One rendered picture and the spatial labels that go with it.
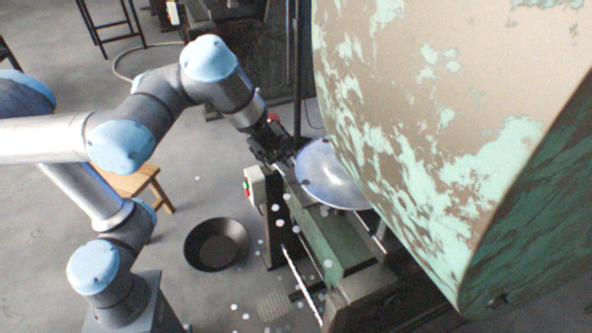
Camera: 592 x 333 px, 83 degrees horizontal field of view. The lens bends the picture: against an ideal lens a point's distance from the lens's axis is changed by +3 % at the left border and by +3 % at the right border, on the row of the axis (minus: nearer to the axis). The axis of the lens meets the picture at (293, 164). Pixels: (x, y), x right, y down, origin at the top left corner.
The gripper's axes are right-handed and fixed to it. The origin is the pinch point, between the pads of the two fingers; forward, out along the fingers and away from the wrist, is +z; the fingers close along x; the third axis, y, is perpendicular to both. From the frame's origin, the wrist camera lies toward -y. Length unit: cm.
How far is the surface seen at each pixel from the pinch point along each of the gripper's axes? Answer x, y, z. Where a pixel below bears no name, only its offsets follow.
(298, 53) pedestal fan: 36, -82, 35
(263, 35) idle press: 38, -148, 55
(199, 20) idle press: 9, -158, 28
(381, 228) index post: 9.1, 19.2, 18.0
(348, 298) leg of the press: -7.0, 26.3, 21.8
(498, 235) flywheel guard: 7, 47, -40
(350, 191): 8.8, 8.7, 13.6
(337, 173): 9.4, 2.5, 13.1
